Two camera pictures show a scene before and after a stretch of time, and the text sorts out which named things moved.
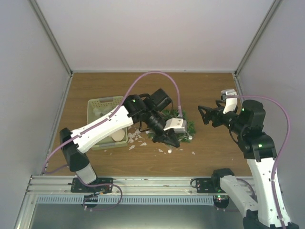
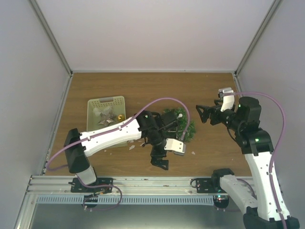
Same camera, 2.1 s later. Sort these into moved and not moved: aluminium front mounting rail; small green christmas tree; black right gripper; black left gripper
Moved: black left gripper
Not moved: black right gripper; aluminium front mounting rail; small green christmas tree
